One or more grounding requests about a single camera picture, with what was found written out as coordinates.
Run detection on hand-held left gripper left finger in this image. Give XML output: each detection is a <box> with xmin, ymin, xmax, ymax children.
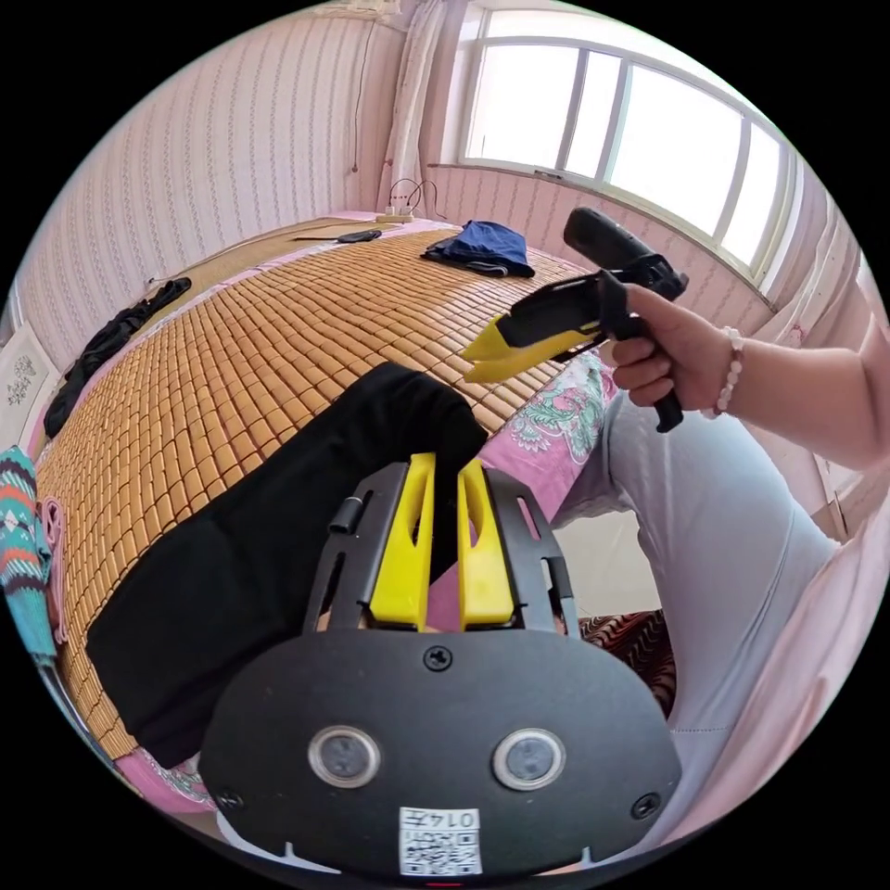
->
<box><xmin>366</xmin><ymin>451</ymin><xmax>438</xmax><ymax>632</ymax></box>

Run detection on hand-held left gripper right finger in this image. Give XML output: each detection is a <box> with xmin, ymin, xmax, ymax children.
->
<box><xmin>455</xmin><ymin>457</ymin><xmax>517</xmax><ymax>632</ymax></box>

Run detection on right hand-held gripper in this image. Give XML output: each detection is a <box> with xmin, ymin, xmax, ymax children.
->
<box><xmin>460</xmin><ymin>252</ymin><xmax>691</xmax><ymax>435</ymax></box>

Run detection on black pants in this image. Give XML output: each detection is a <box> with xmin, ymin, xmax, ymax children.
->
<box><xmin>83</xmin><ymin>361</ymin><xmax>491</xmax><ymax>769</ymax></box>

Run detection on person's right forearm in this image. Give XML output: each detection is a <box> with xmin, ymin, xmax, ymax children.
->
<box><xmin>712</xmin><ymin>324</ymin><xmax>885</xmax><ymax>476</ymax></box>

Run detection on person's right hand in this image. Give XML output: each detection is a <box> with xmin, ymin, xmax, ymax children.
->
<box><xmin>608</xmin><ymin>285</ymin><xmax>740</xmax><ymax>420</ymax></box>

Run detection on blue and black clothes pile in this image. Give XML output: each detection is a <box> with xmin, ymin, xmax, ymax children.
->
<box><xmin>419</xmin><ymin>219</ymin><xmax>538</xmax><ymax>280</ymax></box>

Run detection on white power strip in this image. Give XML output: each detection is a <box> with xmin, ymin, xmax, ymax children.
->
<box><xmin>375</xmin><ymin>178</ymin><xmax>441</xmax><ymax>226</ymax></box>

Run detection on bed with woven mat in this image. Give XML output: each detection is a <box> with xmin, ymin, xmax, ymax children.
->
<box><xmin>32</xmin><ymin>208</ymin><xmax>680</xmax><ymax>816</ymax></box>

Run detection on person's body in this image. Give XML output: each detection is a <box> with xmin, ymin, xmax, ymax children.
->
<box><xmin>553</xmin><ymin>309</ymin><xmax>890</xmax><ymax>858</ymax></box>

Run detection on pale curtain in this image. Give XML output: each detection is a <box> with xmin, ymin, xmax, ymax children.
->
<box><xmin>375</xmin><ymin>0</ymin><xmax>462</xmax><ymax>218</ymax></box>

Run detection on window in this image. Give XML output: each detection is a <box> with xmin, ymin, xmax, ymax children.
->
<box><xmin>457</xmin><ymin>7</ymin><xmax>802</xmax><ymax>281</ymax></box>

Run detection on long black garment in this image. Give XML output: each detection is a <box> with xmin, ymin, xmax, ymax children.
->
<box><xmin>43</xmin><ymin>276</ymin><xmax>193</xmax><ymax>440</ymax></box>

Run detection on patterned and pink clothes pile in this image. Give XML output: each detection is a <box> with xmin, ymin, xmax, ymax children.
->
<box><xmin>0</xmin><ymin>444</ymin><xmax>72</xmax><ymax>660</ymax></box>

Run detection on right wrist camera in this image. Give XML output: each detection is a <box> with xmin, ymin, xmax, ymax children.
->
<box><xmin>562</xmin><ymin>206</ymin><xmax>652</xmax><ymax>281</ymax></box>

